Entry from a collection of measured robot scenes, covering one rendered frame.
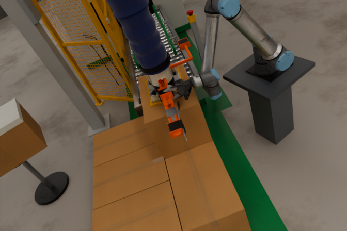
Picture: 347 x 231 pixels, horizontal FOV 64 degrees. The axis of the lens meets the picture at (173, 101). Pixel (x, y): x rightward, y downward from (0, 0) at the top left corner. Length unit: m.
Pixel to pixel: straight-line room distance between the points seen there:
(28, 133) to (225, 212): 1.80
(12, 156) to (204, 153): 1.70
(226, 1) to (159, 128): 0.93
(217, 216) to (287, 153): 1.10
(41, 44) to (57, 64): 0.26
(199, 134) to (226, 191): 0.45
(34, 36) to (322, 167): 2.86
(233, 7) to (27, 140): 2.06
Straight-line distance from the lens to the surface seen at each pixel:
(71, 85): 3.32
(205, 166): 2.04
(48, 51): 3.14
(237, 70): 2.40
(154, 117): 1.92
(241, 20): 1.76
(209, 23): 1.85
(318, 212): 2.43
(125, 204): 2.10
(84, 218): 2.97
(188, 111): 1.90
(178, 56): 3.23
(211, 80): 1.83
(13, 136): 2.77
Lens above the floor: 2.17
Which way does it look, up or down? 38 degrees down
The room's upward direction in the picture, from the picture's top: 23 degrees counter-clockwise
